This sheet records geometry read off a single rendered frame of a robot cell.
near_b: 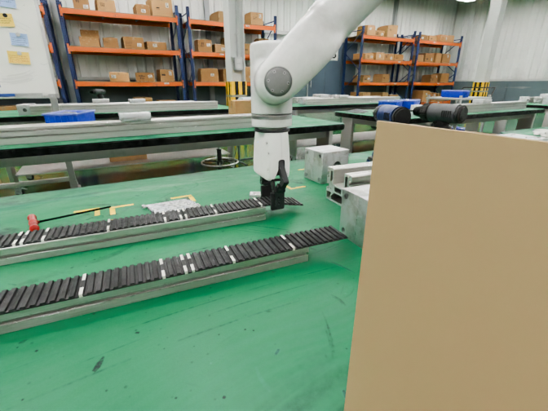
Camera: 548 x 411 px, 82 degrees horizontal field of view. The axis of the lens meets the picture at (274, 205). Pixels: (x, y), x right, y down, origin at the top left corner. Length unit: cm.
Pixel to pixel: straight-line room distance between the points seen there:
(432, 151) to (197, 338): 33
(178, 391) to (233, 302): 14
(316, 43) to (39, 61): 286
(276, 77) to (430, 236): 42
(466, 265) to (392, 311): 7
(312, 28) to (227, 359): 50
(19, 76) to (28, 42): 26
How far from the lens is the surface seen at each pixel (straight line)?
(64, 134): 200
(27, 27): 330
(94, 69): 1091
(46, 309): 50
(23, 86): 329
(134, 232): 65
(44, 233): 69
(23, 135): 201
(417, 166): 19
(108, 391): 39
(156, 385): 38
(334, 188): 80
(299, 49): 57
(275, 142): 64
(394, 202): 20
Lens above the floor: 106
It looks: 21 degrees down
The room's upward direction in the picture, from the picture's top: straight up
